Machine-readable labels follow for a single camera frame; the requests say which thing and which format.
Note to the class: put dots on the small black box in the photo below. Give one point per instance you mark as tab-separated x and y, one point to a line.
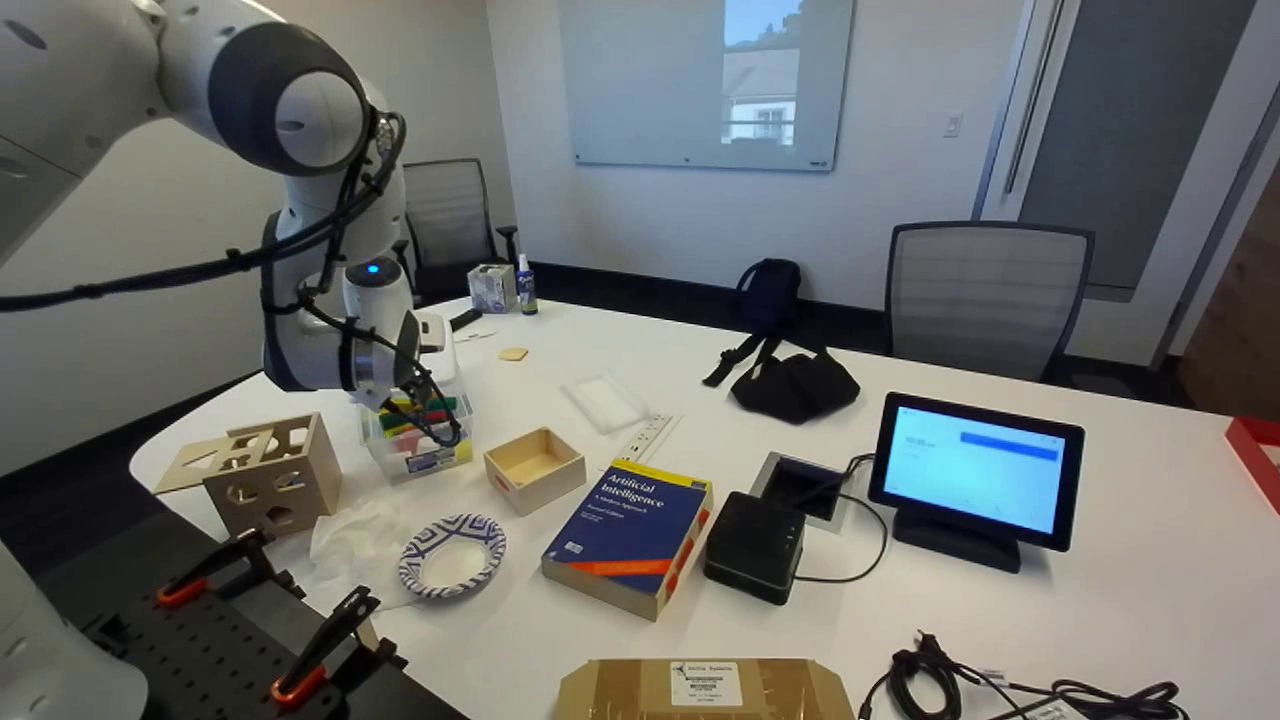
752	544

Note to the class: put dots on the black marker pen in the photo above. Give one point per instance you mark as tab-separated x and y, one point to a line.
467	318

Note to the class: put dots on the crumpled clear plastic bag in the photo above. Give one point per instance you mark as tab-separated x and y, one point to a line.
354	540

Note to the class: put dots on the red black clamp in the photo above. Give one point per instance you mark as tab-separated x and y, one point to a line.
200	667

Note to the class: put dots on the black mesh office chair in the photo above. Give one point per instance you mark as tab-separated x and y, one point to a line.
453	215

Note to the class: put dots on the grey mesh office chair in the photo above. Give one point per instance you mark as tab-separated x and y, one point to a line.
987	300

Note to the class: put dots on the folded white napkin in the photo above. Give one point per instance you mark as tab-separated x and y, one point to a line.
601	405

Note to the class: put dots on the clear container with white lid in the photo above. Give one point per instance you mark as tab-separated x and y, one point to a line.
417	455

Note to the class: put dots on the wall whiteboard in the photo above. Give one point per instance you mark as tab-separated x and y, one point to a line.
667	92

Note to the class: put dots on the clear plastic ruler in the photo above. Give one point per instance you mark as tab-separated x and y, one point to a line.
650	437

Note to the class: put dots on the blue hardcover textbook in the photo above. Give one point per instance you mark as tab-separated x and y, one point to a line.
627	535

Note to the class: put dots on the black fabric bag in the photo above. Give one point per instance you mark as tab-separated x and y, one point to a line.
788	381

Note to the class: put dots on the red object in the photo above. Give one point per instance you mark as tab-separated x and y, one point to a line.
1257	461

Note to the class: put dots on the white wall light switch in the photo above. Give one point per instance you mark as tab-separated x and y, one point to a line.
952	130

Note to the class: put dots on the white plastic chair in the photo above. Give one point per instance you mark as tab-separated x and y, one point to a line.
60	652

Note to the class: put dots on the black tablet screen on stand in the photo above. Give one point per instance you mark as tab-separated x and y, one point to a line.
978	470

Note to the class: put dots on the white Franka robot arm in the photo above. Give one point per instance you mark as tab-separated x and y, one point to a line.
121	65

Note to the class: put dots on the wooden shape sorter box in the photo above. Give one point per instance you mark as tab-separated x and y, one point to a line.
272	481

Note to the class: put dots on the small spray bottle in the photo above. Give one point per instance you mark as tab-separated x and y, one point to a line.
527	285

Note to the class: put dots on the small wooden box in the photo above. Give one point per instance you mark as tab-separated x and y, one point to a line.
539	466

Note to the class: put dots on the yellow sticky note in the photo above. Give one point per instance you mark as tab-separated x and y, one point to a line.
513	353

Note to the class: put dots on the table power socket hatch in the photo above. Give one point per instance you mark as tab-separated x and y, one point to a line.
803	487

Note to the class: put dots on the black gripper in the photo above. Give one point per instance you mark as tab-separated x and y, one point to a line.
406	353

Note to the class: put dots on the flat cardboard box with label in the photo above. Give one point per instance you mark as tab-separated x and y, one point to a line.
701	688

